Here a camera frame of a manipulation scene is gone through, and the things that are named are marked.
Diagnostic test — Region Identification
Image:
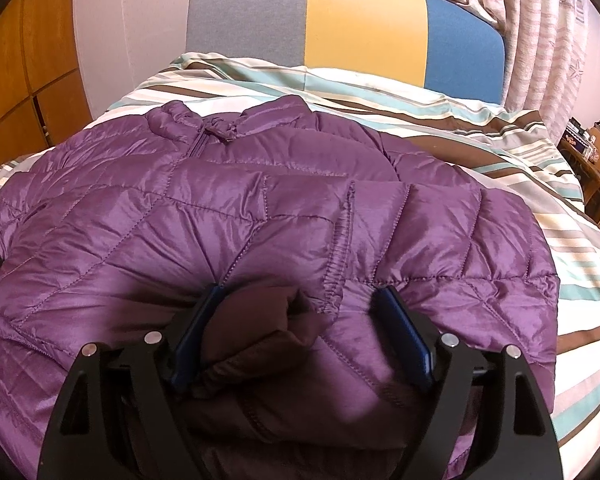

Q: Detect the purple quilted puffer jacket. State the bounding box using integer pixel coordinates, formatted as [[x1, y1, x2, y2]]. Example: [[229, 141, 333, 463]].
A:
[[0, 96, 561, 480]]

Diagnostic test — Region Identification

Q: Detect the striped bed cover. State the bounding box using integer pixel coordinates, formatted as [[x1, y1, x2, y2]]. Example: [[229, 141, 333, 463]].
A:
[[0, 52, 600, 453]]

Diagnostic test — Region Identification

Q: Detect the pink patterned curtain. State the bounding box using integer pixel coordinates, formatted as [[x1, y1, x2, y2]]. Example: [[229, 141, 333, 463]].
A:
[[472, 0, 600, 137]]

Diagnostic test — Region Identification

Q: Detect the wooden shelf with clutter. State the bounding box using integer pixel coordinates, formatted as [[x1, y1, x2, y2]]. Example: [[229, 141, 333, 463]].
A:
[[557, 117, 600, 256]]

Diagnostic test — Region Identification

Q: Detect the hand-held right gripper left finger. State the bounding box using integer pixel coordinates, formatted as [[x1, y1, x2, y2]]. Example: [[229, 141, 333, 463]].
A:
[[36, 285, 231, 480]]

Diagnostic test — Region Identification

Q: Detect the grey yellow blue headboard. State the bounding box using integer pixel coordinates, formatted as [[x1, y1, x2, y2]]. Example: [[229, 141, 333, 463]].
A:
[[186, 0, 506, 107]]

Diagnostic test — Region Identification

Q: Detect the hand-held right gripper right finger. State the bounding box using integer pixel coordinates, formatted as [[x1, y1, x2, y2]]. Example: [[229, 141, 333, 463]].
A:
[[370, 285, 564, 480]]

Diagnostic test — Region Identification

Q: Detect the wooden wardrobe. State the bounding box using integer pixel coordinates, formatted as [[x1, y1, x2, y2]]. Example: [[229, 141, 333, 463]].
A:
[[0, 0, 94, 181]]

